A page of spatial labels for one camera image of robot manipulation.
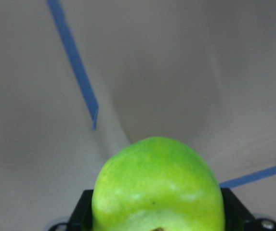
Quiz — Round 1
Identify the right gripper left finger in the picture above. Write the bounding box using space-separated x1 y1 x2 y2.
67 190 93 231

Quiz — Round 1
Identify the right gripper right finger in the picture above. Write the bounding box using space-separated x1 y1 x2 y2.
221 188 255 231

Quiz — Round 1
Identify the green apple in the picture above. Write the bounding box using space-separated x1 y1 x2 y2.
92 137 225 231

